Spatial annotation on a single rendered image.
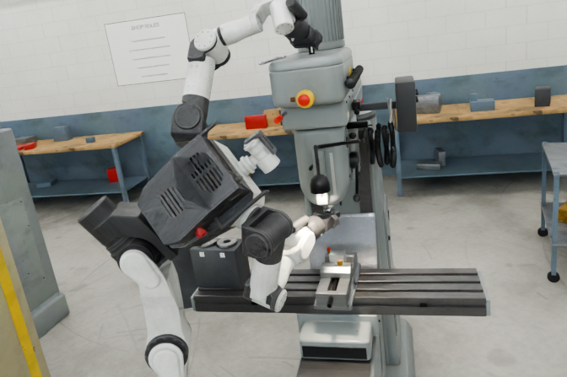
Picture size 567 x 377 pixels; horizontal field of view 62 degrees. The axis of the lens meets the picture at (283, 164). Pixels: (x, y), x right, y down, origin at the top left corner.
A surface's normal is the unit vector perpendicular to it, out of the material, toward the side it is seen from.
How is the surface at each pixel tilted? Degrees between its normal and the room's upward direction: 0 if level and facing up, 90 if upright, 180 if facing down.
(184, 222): 74
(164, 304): 114
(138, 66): 90
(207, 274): 90
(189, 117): 62
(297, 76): 90
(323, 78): 90
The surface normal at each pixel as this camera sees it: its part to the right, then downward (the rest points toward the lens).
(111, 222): 0.11, 0.25
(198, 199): -0.41, 0.04
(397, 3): -0.22, 0.29
